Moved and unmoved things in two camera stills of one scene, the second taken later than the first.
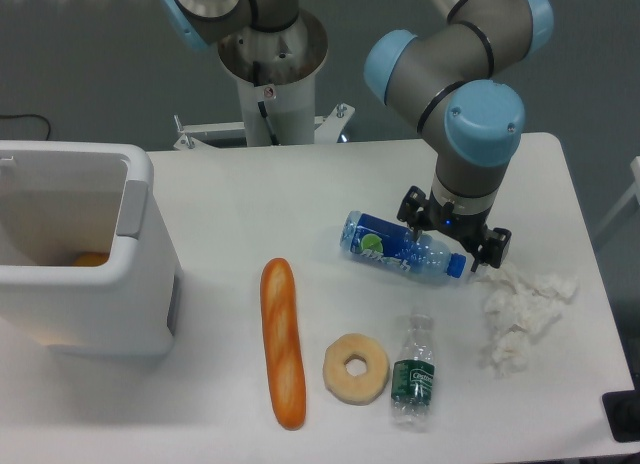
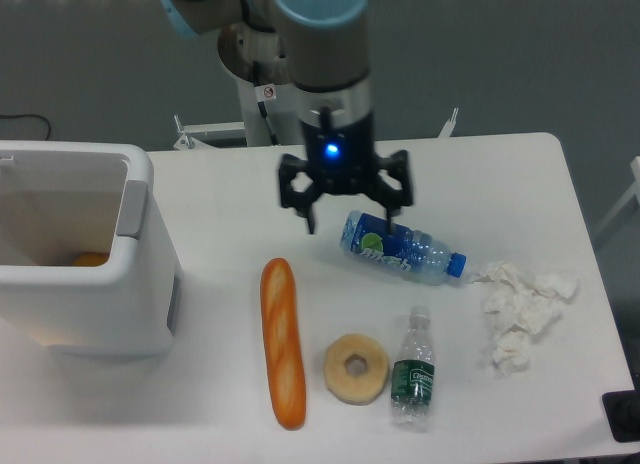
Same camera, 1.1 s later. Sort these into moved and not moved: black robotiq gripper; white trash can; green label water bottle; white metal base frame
Moved: black robotiq gripper
Not moved: green label water bottle; white trash can; white metal base frame
